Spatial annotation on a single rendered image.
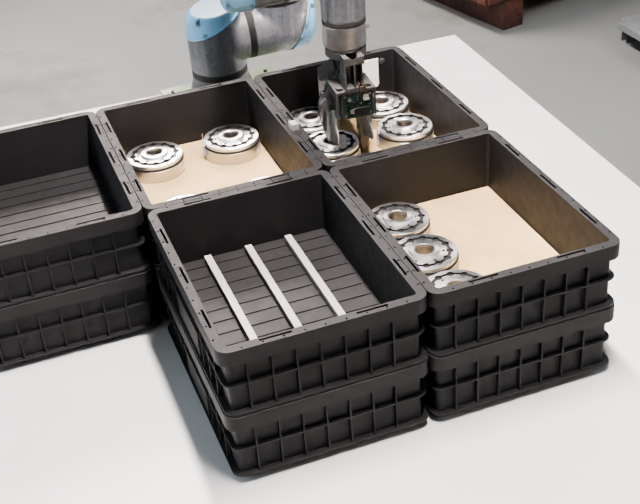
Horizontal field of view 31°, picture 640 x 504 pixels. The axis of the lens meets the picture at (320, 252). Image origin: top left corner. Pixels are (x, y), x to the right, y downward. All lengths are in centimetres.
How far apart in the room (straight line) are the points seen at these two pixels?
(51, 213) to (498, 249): 77
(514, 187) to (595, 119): 218
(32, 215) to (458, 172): 74
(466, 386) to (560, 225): 30
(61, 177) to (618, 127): 232
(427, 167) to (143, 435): 64
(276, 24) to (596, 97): 203
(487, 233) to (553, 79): 252
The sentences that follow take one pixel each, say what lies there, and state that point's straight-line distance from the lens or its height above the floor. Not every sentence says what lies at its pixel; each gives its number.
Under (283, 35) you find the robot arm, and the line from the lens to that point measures 243.
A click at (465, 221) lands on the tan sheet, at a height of 83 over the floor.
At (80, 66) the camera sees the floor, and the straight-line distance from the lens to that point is 480.
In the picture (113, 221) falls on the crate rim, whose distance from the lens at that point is 183.
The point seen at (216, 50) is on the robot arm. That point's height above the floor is 91.
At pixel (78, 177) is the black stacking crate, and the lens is 218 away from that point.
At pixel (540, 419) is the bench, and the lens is 174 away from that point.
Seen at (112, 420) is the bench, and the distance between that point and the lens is 180.
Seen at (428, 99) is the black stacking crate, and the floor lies 89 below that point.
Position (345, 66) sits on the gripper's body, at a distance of 198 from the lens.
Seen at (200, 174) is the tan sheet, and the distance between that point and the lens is 212.
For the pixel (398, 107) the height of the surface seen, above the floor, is 86.
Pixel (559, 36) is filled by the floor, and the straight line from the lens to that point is 475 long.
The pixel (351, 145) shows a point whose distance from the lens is 210.
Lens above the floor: 184
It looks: 33 degrees down
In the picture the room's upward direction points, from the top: 5 degrees counter-clockwise
